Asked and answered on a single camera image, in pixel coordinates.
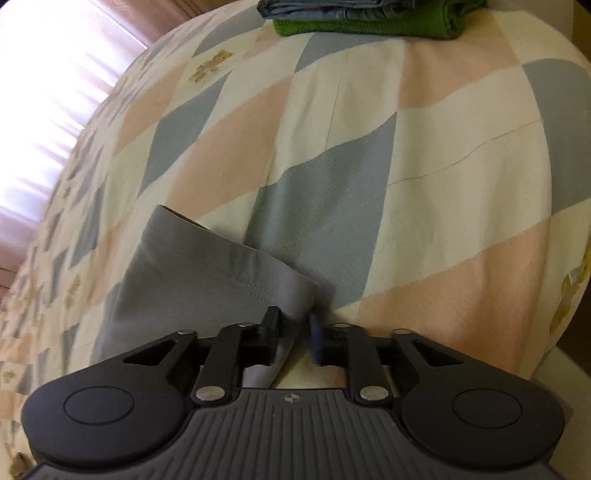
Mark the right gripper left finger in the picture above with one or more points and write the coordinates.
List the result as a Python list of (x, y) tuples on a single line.
[(236, 348)]

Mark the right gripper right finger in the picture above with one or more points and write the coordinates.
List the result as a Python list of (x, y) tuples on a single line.
[(351, 348)]

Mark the grey garment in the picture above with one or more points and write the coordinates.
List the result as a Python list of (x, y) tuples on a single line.
[(182, 276)]

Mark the checkered pastel quilt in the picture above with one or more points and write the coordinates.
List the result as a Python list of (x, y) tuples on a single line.
[(438, 186)]

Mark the green folded garment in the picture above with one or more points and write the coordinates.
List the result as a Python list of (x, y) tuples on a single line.
[(441, 20)]

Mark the blue folded garment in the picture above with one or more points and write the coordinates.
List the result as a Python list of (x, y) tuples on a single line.
[(318, 10)]

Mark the pink curtain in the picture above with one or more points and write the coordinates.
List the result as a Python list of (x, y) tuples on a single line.
[(59, 61)]

